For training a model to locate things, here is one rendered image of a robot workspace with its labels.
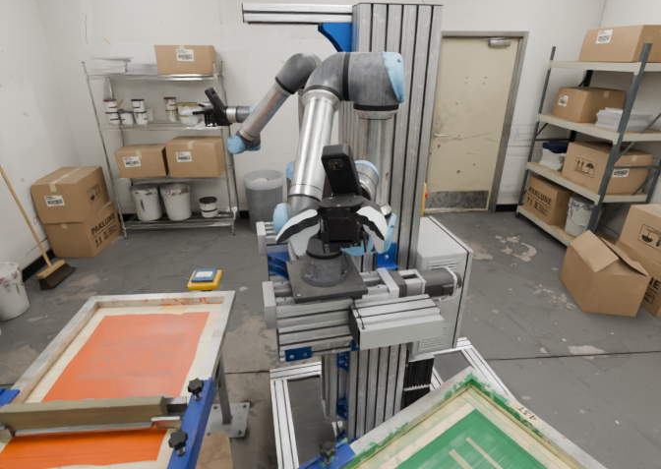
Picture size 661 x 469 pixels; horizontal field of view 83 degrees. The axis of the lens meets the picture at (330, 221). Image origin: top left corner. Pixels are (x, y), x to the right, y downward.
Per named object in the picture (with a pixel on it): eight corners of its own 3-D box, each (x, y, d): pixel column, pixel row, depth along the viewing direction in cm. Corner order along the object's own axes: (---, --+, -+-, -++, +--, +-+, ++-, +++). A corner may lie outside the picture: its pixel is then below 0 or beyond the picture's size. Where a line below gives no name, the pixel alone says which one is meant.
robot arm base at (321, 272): (341, 260, 128) (341, 233, 124) (353, 283, 114) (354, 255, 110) (297, 264, 125) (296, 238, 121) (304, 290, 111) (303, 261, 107)
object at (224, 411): (211, 405, 222) (187, 264, 183) (249, 403, 223) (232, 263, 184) (203, 439, 202) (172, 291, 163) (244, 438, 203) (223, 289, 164)
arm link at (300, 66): (314, 69, 134) (238, 162, 155) (322, 68, 143) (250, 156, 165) (290, 45, 132) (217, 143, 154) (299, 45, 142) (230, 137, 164)
